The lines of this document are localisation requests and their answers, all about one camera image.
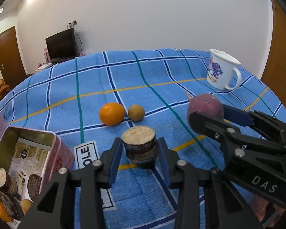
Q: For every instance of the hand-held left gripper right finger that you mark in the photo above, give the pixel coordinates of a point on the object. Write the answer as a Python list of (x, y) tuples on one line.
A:
[(165, 169)]

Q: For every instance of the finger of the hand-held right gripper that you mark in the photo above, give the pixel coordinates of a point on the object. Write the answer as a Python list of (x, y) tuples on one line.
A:
[(236, 115), (202, 125)]

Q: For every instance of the wooden wardrobe panel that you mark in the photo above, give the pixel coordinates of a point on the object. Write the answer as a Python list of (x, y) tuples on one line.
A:
[(276, 52)]

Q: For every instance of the small round brown fruit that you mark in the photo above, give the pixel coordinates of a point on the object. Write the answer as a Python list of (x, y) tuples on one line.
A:
[(136, 112)]

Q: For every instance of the cut taro piece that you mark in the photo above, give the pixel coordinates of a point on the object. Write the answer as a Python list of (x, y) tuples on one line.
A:
[(139, 145), (2, 179)]

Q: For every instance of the black television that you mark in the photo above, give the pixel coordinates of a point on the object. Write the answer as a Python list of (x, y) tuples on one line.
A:
[(60, 44)]

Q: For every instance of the pink metal tin box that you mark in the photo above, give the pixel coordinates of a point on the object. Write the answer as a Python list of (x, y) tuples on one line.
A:
[(59, 152)]

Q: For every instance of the round brown taro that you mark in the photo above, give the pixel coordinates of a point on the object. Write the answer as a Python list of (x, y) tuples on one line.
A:
[(34, 186)]

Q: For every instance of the person's right hand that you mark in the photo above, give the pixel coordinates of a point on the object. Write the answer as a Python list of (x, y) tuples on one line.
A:
[(263, 208)]

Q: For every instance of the white wall outlet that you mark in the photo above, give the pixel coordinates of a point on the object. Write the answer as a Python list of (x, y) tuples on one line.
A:
[(72, 23)]

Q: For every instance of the blue plaid blanket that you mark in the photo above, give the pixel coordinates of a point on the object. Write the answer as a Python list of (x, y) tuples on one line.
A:
[(157, 76)]

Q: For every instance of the large orange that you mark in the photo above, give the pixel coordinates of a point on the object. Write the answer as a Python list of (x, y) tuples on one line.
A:
[(112, 113)]

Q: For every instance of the white printed mug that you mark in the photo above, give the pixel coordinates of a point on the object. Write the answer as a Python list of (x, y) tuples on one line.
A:
[(219, 71)]

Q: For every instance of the dark brown taro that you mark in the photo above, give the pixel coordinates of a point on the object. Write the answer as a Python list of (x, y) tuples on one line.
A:
[(10, 206)]

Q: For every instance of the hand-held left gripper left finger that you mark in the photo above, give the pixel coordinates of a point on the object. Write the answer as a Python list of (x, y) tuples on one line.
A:
[(114, 164)]

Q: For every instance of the white television stand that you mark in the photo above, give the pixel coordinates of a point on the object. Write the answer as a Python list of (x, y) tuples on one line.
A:
[(47, 64)]

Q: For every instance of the purple radish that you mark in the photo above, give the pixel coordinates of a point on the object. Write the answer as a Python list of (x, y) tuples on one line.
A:
[(205, 105)]

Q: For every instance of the printed paper leaflet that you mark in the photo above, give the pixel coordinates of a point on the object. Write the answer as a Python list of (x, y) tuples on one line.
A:
[(26, 148)]

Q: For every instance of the brown wooden door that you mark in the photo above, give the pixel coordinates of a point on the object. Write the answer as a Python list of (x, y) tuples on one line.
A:
[(9, 54)]

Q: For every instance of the pink bottle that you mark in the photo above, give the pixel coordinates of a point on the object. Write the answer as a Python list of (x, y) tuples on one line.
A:
[(46, 54)]

